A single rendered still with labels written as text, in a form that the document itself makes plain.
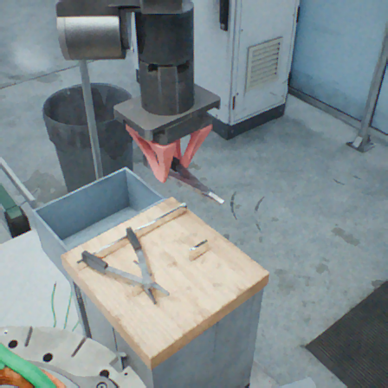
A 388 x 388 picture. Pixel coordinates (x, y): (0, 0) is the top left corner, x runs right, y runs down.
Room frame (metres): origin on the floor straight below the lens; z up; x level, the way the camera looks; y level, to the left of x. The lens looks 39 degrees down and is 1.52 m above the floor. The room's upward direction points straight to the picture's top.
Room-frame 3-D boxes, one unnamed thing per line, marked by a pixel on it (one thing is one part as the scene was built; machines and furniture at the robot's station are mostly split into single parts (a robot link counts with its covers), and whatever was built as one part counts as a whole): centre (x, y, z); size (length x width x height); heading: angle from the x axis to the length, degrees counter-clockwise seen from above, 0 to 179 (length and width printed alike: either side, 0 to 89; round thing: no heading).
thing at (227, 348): (0.42, 0.04, 0.91); 0.19 x 0.19 x 0.26; 40
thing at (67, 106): (1.78, 0.43, 0.39); 0.39 x 0.39 x 0.35
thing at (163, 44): (0.46, 0.03, 1.36); 0.07 x 0.06 x 0.07; 91
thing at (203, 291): (0.42, 0.04, 1.05); 0.20 x 0.19 x 0.02; 40
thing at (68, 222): (0.53, 0.14, 0.92); 0.17 x 0.11 x 0.28; 130
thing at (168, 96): (0.46, 0.03, 1.30); 0.10 x 0.07 x 0.07; 131
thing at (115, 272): (0.38, 0.08, 1.09); 0.06 x 0.01 x 0.01; 65
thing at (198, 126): (0.46, 0.02, 1.22); 0.07 x 0.07 x 0.09; 41
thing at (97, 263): (0.40, 0.12, 1.09); 0.04 x 0.01 x 0.02; 55
